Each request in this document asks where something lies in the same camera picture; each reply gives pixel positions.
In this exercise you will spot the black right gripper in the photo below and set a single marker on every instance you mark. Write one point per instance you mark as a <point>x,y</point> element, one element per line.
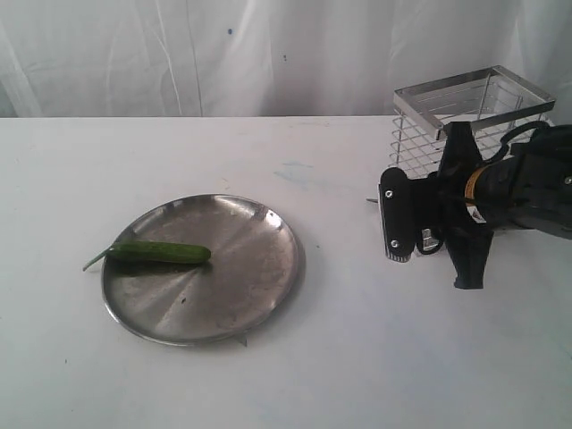
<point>443,209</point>

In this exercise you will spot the green cucumber with stem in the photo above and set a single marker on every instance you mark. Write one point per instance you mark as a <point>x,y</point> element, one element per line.
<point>154,251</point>

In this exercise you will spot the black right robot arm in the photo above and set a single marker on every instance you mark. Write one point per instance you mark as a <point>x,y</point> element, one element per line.
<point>525,185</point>

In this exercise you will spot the round steel plate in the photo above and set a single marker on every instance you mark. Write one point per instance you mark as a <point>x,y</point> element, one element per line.
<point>256,262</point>

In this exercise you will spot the white backdrop curtain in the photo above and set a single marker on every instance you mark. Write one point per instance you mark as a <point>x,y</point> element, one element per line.
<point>255,58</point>

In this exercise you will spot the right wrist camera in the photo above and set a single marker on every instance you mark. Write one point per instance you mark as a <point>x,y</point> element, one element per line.
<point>396,210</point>

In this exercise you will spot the wire mesh utensil holder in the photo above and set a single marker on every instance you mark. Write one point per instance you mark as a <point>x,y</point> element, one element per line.
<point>493,100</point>

